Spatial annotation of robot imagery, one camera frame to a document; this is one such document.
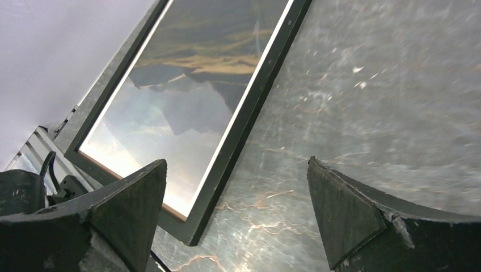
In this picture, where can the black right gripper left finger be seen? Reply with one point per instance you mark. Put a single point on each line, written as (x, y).
(108, 229)

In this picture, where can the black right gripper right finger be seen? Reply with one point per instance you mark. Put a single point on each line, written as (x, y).
(365, 229)

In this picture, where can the wooden picture frame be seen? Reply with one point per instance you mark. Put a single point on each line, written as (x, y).
(190, 230)

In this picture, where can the landscape photo print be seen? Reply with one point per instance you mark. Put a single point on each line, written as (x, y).
(179, 98)

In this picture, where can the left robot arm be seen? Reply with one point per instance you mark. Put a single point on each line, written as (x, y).
(24, 192)

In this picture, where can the left aluminium side rail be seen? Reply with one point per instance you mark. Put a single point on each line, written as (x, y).
(33, 153)

